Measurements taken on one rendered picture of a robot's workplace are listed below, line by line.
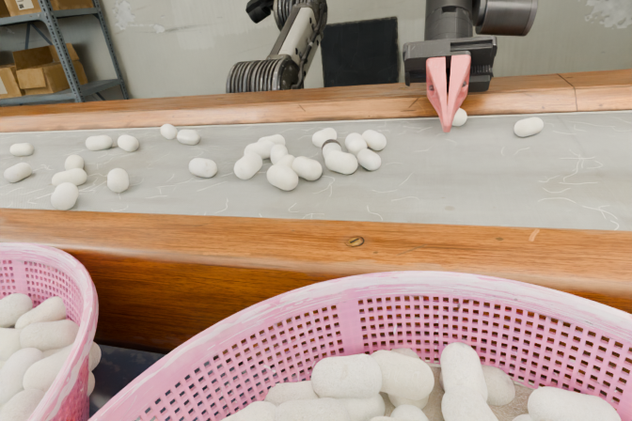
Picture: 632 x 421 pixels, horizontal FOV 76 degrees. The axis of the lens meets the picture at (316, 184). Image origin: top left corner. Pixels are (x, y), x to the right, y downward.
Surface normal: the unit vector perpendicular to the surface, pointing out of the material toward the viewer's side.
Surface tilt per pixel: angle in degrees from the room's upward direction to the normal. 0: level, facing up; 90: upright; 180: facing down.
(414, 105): 45
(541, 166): 0
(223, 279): 90
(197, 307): 90
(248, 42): 90
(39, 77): 80
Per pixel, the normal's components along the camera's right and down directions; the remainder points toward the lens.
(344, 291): 0.11, 0.15
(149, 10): -0.19, 0.43
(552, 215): -0.11, -0.90
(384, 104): -0.26, -0.33
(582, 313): -0.63, 0.15
